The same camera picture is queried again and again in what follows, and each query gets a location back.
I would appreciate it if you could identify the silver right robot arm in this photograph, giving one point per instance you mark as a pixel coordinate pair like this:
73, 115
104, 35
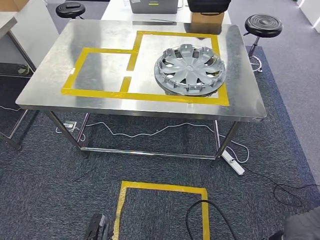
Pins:
302, 225

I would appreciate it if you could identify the grey plastic wheel hubcap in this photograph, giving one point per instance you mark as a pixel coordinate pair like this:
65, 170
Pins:
189, 71

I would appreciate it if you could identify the white power strip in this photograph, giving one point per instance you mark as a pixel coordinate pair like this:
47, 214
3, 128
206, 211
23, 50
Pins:
233, 163
69, 126

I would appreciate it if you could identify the grey laptop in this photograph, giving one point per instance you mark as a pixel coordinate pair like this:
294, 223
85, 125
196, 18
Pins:
152, 8

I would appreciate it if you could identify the yellow floor tape frame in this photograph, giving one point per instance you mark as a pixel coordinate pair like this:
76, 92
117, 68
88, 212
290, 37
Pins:
162, 187

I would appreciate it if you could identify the thin black stick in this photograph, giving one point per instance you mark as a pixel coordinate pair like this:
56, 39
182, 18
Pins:
162, 20

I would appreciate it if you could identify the steel workbench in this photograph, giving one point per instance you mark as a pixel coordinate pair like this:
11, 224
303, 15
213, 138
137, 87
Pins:
50, 82

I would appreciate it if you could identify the black robot left foot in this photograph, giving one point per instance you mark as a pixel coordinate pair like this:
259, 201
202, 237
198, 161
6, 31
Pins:
97, 228

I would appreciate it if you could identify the black round stool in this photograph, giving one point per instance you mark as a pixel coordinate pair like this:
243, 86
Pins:
69, 10
263, 26

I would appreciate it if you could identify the black carry bag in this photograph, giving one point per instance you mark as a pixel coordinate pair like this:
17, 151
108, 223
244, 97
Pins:
207, 5

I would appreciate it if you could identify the tan floor object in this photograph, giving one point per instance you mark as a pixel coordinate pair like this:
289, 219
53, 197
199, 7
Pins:
23, 69

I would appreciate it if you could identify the large yellow tape frame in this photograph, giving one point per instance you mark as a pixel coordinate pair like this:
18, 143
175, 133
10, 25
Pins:
149, 96

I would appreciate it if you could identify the white desk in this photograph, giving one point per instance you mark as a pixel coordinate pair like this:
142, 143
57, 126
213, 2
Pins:
115, 15
37, 33

